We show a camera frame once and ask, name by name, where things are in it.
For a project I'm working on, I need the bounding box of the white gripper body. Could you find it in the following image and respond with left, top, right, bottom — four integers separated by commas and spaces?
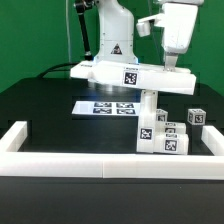
162, 1, 199, 54

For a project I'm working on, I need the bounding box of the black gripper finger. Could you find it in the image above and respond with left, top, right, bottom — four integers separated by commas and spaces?
164, 52, 178, 71

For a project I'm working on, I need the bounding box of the white chair back frame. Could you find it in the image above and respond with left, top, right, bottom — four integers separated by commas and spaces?
70, 61, 196, 95

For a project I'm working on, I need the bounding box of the white chair seat part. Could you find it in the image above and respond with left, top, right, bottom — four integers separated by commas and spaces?
136, 90, 158, 153

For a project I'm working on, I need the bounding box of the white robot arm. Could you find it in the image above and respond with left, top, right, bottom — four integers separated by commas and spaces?
74, 0, 204, 71

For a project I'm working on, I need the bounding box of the white marker base sheet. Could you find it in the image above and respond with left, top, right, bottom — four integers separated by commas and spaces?
72, 101, 140, 116

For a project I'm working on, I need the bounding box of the black cable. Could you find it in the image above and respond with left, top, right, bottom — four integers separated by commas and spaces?
35, 61, 79, 80

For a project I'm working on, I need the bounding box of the white U-shaped boundary frame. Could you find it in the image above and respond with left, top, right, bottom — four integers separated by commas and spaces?
0, 121, 224, 180

